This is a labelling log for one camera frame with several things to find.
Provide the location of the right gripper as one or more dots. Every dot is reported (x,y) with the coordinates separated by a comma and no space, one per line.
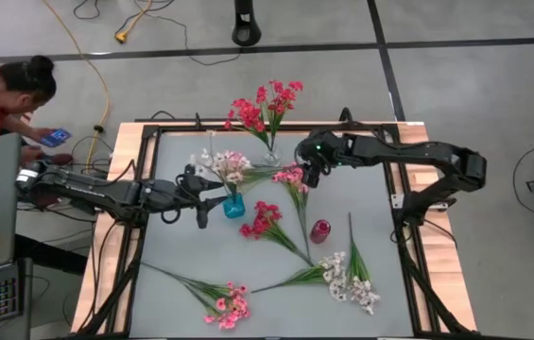
(325,158)

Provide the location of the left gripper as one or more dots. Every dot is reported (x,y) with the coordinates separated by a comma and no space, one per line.
(190,193)

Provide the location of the pink artificial flower bunch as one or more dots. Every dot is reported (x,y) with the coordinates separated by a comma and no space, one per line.
(229,307)
(300,203)

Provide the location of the small clear glass vase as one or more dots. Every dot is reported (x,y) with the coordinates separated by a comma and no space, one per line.
(272,158)

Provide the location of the red artificial flower bunch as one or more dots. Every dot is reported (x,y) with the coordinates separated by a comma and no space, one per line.
(262,222)
(250,113)

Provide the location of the green artificial stem foreground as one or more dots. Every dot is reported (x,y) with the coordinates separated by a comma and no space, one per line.
(304,276)

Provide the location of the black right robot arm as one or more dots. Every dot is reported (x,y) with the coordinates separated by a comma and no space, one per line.
(413,151)

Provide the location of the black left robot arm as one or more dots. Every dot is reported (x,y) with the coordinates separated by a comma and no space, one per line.
(106,193)

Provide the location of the blue patterned glass vase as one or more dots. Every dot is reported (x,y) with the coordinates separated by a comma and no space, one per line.
(234,208)

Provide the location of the red ribbed glass vase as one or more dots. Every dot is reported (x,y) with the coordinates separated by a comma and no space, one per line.
(319,231)

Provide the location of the black floor stand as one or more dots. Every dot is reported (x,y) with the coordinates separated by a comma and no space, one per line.
(246,33)

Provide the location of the smartphone with lit screen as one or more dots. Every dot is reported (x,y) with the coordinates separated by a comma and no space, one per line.
(56,137)

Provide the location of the black desk base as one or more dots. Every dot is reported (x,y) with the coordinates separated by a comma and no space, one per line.
(49,255)

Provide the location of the black metal table frame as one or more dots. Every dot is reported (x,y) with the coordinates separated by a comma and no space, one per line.
(413,302)

